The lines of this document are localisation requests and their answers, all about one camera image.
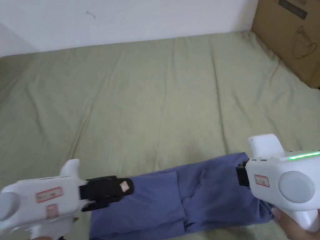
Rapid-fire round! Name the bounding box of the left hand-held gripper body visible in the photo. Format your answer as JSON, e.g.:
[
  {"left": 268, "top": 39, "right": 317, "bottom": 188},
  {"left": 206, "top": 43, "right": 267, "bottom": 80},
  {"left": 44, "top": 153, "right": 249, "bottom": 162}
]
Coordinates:
[{"left": 0, "top": 158, "right": 88, "bottom": 240}]

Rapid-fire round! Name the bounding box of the brown cardboard carton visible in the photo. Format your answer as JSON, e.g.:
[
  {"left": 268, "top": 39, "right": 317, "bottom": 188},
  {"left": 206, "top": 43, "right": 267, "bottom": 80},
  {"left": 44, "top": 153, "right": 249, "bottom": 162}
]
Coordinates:
[{"left": 251, "top": 0, "right": 320, "bottom": 89}]

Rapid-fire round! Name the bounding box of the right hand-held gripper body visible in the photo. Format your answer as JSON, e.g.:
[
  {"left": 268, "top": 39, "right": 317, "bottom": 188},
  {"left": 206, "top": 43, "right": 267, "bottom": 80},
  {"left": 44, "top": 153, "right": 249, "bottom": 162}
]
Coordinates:
[{"left": 236, "top": 133, "right": 320, "bottom": 232}]

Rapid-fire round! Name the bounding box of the person's right hand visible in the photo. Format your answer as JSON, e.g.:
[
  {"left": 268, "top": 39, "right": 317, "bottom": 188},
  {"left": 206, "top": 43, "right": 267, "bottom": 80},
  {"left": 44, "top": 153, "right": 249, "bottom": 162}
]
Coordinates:
[{"left": 271, "top": 207, "right": 320, "bottom": 240}]

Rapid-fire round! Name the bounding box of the blue garment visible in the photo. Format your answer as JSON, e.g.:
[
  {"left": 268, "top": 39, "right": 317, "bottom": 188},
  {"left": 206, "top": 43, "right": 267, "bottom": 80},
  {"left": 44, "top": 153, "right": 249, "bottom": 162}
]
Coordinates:
[{"left": 88, "top": 151, "right": 275, "bottom": 240}]

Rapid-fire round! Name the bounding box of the bed with pale green sheet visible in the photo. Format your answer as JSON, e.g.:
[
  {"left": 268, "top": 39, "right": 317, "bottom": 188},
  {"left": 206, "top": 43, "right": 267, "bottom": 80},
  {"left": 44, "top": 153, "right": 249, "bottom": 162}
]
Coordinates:
[{"left": 0, "top": 30, "right": 320, "bottom": 240}]

